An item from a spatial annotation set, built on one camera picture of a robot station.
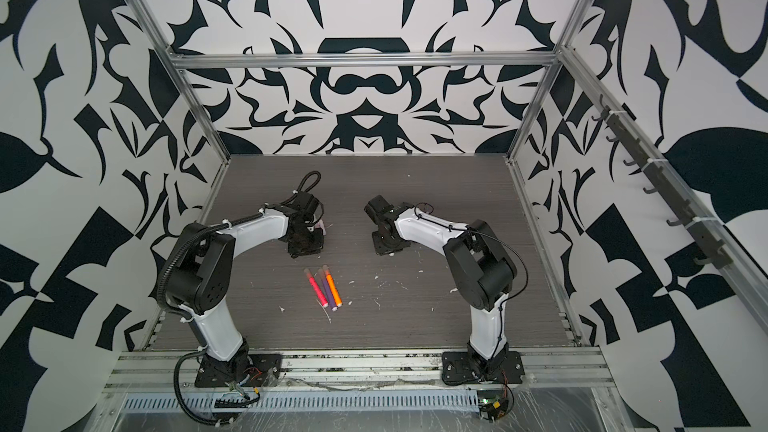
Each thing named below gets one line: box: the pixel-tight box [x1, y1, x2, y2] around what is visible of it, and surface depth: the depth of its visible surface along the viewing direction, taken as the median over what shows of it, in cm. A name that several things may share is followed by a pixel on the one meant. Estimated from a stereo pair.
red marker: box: [304, 268, 328, 308], surface depth 89 cm
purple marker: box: [318, 268, 338, 312], surface depth 89 cm
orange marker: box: [322, 264, 343, 308], surface depth 89 cm
